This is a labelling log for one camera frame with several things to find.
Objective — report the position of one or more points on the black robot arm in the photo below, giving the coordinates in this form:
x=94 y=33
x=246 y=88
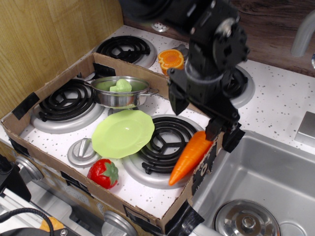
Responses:
x=217 y=44

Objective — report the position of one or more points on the back left stove burner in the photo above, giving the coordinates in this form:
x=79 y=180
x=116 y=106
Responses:
x=132 y=49

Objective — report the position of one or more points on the hanging steel skimmer ladle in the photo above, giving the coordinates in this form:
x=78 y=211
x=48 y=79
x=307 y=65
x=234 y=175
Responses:
x=159 y=27

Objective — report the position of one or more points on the steel pot lid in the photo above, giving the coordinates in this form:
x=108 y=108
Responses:
x=245 y=218

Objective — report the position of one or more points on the grey toy faucet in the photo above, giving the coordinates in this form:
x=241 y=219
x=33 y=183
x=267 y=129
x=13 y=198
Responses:
x=303 y=35

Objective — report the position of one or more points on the small steel pot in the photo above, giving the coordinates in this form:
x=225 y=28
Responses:
x=140 y=90

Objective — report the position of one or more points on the stove burner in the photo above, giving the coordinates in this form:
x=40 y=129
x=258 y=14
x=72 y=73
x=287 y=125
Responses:
x=238 y=86
x=132 y=49
x=69 y=108
x=152 y=165

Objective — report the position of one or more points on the silver back stove knob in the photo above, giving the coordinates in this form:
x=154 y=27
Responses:
x=184 y=50

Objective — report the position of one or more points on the red toy strawberry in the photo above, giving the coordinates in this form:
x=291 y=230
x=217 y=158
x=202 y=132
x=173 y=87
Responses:
x=104 y=173

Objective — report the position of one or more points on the orange toy fruit half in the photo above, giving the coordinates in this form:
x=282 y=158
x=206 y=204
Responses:
x=171 y=58

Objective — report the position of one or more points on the orange toy carrot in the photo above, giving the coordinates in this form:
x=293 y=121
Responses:
x=192 y=154

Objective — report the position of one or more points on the green toy broccoli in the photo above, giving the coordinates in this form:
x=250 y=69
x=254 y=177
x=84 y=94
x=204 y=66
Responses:
x=122 y=85

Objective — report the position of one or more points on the light green plastic plate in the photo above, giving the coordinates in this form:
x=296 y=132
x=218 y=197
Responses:
x=122 y=134

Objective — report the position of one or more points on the brown cardboard fence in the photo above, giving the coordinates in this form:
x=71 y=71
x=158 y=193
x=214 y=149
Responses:
x=156 y=211

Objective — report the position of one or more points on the front left stove burner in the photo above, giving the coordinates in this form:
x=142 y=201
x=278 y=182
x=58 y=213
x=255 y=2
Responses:
x=69 y=108

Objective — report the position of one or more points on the silver front knob left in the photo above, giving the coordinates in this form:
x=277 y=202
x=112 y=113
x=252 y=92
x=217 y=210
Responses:
x=28 y=171

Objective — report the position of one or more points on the grey sink basin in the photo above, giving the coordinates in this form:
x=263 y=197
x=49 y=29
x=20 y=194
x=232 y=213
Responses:
x=277 y=176

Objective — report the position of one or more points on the back right stove burner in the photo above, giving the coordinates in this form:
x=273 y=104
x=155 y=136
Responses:
x=238 y=86

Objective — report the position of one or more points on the black clamp device left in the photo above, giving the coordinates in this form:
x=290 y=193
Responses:
x=12 y=180

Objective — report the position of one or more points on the yellow orange toy piece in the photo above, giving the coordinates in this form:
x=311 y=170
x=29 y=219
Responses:
x=57 y=225

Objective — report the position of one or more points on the grey faucet handle block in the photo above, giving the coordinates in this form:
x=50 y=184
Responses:
x=306 y=131

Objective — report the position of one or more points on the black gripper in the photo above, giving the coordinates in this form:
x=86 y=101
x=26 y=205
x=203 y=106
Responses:
x=204 y=92

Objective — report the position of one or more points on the front right stove burner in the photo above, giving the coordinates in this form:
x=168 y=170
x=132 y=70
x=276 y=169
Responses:
x=152 y=165

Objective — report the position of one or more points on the silver front knob right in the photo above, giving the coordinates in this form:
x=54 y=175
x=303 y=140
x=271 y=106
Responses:
x=115 y=225

